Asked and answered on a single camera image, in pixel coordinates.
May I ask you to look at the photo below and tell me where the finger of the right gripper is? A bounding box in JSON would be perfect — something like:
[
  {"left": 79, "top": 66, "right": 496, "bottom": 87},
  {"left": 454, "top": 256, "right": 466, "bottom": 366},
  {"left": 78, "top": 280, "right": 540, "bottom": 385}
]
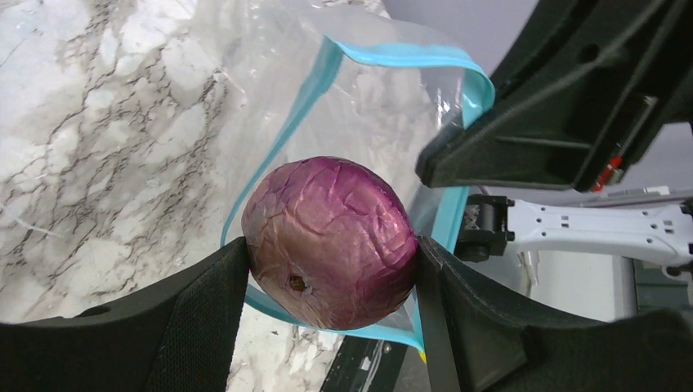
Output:
[{"left": 416, "top": 0, "right": 692, "bottom": 192}]

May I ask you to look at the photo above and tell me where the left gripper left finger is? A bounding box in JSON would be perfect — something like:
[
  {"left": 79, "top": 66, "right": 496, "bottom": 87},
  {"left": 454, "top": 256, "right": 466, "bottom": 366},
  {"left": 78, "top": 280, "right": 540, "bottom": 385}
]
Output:
[{"left": 1, "top": 238, "right": 249, "bottom": 391}]

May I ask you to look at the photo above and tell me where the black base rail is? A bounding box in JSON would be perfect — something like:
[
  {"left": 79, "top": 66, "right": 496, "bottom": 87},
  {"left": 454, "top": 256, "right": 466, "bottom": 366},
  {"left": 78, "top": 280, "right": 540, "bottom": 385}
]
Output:
[{"left": 320, "top": 336, "right": 409, "bottom": 392}]

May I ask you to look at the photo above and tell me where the purple red onion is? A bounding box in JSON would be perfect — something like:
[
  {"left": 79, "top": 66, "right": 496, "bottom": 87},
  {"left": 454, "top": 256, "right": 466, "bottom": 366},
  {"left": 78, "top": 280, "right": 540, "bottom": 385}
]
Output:
[{"left": 241, "top": 157, "right": 418, "bottom": 330}]

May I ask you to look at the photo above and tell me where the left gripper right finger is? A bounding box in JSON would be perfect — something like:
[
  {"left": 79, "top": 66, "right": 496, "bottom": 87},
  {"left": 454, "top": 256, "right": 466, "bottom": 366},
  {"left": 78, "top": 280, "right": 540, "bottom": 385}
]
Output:
[{"left": 417, "top": 238, "right": 692, "bottom": 391}]

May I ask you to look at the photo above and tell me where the clear zip top bag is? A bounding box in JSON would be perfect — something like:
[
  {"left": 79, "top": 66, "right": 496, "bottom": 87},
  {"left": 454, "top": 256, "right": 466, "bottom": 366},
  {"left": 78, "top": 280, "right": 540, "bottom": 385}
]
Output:
[{"left": 184, "top": 0, "right": 496, "bottom": 359}]

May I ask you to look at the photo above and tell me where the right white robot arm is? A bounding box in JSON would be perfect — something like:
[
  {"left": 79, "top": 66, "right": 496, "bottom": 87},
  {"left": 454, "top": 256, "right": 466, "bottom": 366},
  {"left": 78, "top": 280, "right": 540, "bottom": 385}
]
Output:
[{"left": 416, "top": 1, "right": 692, "bottom": 281}]

